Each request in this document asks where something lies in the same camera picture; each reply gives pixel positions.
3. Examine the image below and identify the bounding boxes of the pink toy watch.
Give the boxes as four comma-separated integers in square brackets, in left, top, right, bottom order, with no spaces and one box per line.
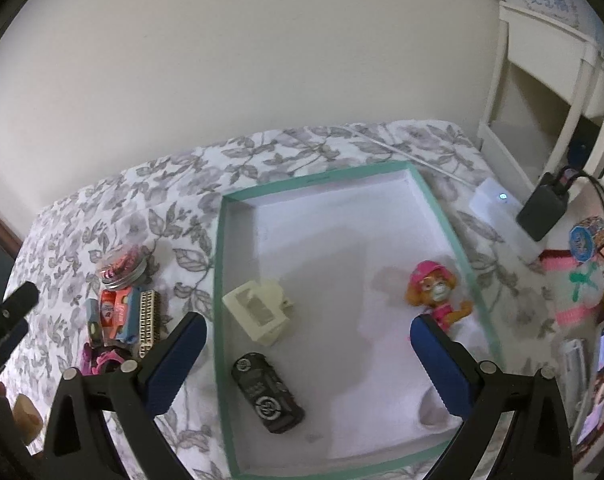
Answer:
[80,342,132,376]

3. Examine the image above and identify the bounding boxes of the gold black comb block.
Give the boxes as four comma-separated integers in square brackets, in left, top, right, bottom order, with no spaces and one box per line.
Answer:
[138,290,161,359]

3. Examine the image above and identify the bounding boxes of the brown pink puppy figure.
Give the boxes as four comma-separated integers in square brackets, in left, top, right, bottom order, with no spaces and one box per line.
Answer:
[405,260,473,333]

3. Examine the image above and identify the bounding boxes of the black toy car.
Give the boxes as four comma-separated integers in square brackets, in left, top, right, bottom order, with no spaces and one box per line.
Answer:
[232,352,305,434]

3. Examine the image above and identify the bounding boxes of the cream plastic toy block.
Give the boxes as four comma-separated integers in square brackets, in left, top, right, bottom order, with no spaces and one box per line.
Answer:
[222,280,293,347]

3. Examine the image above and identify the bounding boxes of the orange blue tape dispenser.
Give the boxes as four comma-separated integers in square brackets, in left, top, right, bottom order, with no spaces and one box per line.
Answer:
[99,286,142,346]

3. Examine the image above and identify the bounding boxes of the clear jar of pink clips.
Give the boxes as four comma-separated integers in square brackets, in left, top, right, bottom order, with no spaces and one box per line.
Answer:
[97,245,148,290]

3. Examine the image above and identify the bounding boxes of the white router box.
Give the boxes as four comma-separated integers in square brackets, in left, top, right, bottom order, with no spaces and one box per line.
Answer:
[469,178,544,263]

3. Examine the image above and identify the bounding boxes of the black power bank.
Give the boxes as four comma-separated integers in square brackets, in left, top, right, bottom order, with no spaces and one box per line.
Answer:
[516,172,569,242]

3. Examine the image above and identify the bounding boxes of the floral grey white blanket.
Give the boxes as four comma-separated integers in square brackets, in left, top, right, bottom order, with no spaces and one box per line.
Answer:
[2,120,562,479]

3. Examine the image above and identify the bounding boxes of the green rimmed white tray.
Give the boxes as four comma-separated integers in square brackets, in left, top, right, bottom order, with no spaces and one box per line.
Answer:
[213,162,502,479]

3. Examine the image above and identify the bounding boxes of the white wooden shelf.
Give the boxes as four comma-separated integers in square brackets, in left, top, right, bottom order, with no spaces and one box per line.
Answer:
[477,2,604,200]

